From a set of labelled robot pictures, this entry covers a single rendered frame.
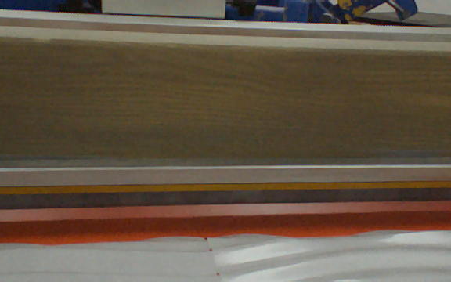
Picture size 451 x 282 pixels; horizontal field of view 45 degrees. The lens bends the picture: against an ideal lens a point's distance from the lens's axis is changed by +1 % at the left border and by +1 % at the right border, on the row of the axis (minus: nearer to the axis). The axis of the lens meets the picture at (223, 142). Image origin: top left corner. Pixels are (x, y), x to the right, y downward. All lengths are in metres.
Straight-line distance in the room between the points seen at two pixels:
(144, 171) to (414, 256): 0.15
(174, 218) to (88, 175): 0.06
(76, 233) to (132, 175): 0.05
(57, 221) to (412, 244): 0.20
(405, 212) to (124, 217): 0.17
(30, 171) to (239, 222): 0.12
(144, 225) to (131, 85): 0.08
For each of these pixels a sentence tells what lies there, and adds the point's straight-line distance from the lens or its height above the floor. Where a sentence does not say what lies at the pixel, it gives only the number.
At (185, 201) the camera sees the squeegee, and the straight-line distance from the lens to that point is 0.32.
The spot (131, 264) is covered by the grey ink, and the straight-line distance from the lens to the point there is 0.27.
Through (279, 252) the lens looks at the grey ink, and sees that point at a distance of 0.29.
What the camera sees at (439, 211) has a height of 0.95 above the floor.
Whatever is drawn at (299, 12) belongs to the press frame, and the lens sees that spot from 0.96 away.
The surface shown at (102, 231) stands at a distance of 0.31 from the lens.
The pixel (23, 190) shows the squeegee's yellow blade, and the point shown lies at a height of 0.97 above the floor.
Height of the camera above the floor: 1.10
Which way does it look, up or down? 18 degrees down
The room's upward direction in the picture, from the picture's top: 4 degrees clockwise
